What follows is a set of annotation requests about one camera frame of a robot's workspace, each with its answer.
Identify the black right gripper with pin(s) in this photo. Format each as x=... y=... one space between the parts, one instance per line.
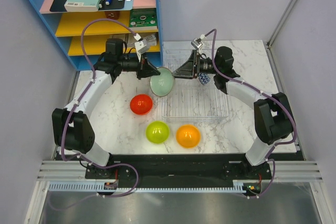
x=186 y=71

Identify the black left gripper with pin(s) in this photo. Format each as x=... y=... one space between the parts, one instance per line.
x=146 y=69

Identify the blue patterned red-inside bowl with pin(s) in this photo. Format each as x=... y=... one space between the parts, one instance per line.
x=203 y=78

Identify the mint green flower bowl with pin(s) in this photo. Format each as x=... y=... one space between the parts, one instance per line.
x=162 y=84

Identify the red-orange bowl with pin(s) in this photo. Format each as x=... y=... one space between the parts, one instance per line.
x=141 y=104

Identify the lime green bowl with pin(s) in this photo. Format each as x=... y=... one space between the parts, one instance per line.
x=157 y=132

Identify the yellow-orange bowl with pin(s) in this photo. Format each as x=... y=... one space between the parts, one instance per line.
x=188 y=136

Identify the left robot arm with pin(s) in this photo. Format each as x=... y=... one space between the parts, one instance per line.
x=71 y=125

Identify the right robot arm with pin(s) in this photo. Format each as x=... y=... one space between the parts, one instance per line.
x=272 y=114

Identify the folded newspaper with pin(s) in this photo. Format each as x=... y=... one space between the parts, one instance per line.
x=151 y=38

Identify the green circuit board box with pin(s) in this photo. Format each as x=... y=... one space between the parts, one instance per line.
x=143 y=19

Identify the brown small box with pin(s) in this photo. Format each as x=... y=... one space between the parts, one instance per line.
x=112 y=14

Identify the black marker pen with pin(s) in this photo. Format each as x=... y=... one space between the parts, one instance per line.
x=101 y=3

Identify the blue shelf unit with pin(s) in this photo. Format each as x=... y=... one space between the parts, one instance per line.
x=82 y=36

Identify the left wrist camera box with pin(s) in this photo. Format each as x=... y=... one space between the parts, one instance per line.
x=141 y=46

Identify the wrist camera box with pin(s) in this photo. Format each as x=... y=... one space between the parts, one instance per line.
x=141 y=46
x=197 y=44

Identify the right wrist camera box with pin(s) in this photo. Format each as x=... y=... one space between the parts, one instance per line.
x=197 y=44

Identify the white wire dish rack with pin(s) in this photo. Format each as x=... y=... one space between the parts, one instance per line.
x=189 y=101

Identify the black mounting base rail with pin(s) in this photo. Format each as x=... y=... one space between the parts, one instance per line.
x=181 y=171

